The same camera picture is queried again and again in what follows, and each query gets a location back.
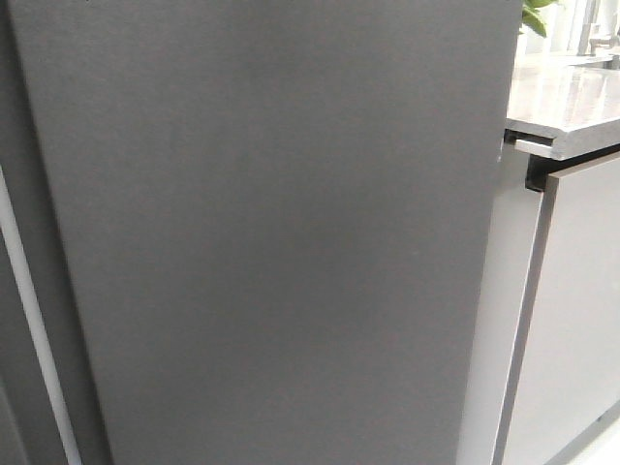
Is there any dark grey fridge door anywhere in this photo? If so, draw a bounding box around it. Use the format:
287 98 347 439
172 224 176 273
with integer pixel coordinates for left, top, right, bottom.
1 2 112 464
8 1 521 464

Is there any grey left cabinet door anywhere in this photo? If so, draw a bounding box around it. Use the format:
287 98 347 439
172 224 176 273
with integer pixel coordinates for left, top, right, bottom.
493 153 619 464

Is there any grey stone countertop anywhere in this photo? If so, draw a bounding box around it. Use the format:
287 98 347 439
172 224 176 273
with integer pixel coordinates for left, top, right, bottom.
506 52 619 161

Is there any green plant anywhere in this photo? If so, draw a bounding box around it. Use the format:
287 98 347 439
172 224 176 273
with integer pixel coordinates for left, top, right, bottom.
518 0 562 39

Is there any steel faucet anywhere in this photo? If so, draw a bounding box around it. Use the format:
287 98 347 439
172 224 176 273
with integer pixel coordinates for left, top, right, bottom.
576 0 619 56

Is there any light grey cabinet side panel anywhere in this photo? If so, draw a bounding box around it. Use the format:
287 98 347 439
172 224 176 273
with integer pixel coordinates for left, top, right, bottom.
456 139 546 465

